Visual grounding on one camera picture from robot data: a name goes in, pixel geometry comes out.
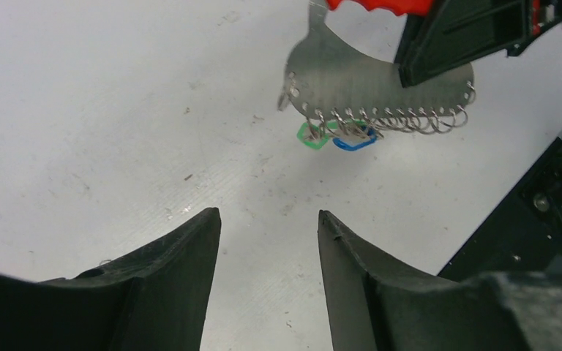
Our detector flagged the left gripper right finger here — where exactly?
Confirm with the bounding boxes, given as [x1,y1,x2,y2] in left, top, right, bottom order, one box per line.
[318,210,562,350]

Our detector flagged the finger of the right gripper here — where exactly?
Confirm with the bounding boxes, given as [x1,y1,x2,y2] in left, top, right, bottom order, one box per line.
[394,0,552,88]

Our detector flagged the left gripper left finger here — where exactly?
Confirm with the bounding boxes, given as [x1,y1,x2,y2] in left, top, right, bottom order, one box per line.
[0,208,221,350]

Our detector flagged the red-handled metal key holder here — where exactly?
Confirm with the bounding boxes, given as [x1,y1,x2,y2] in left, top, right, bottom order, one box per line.
[277,1,476,137]

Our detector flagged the green key tag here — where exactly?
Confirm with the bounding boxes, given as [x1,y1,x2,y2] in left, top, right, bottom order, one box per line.
[296,122,331,150]

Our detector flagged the blue key tag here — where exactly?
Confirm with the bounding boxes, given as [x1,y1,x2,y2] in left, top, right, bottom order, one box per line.
[332,125,378,151]

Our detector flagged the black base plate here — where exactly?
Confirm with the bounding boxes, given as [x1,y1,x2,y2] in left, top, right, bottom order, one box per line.
[438,137,562,282]

